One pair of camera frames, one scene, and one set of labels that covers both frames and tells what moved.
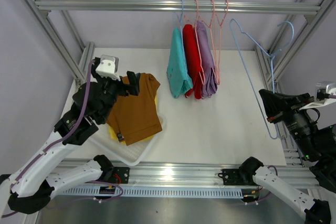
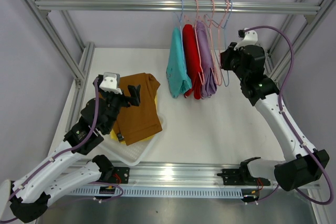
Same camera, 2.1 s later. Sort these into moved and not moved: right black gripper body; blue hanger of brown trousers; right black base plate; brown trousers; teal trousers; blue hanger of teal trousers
Moved: right black gripper body; blue hanger of brown trousers
Not moved: teal trousers; blue hanger of teal trousers; right black base plate; brown trousers
